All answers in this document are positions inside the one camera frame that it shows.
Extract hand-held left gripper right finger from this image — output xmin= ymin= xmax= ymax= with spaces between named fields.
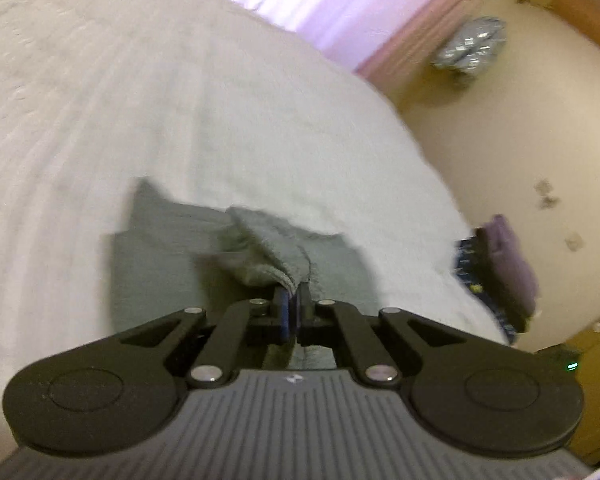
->
xmin=294 ymin=282 xmax=470 ymax=389

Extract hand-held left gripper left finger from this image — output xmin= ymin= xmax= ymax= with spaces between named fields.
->
xmin=120 ymin=285 xmax=294 ymax=389

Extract grey drawstring pants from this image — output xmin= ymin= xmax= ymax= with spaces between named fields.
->
xmin=109 ymin=177 xmax=382 ymax=372

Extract purple cloth pile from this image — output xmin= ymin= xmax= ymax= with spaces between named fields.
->
xmin=452 ymin=232 xmax=527 ymax=347

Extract white ribbed bedspread bed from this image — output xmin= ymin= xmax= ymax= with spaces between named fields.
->
xmin=0 ymin=0 xmax=512 ymax=477

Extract pink curtain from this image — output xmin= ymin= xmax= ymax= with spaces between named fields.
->
xmin=355 ymin=0 xmax=531 ymax=97

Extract yellow wooden nightstand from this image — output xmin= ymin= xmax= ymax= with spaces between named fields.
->
xmin=534 ymin=304 xmax=600 ymax=462

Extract silver puffer jacket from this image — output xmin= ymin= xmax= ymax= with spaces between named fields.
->
xmin=430 ymin=16 xmax=509 ymax=79

